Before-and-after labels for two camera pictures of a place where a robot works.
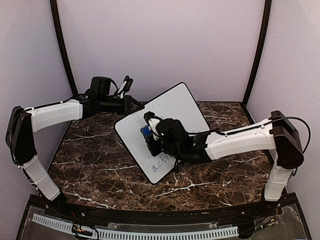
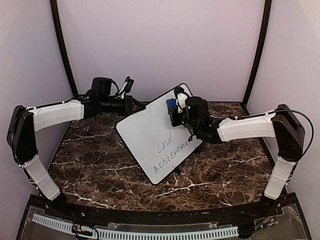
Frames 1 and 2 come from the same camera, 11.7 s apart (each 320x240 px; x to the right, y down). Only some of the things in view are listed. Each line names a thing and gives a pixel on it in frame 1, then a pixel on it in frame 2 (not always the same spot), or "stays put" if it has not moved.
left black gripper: [128, 106] stays put
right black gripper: [154, 150] -> [175, 122]
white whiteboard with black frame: [177, 103] stays put
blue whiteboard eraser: [146, 131] -> [171, 103]
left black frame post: [54, 11] stays put
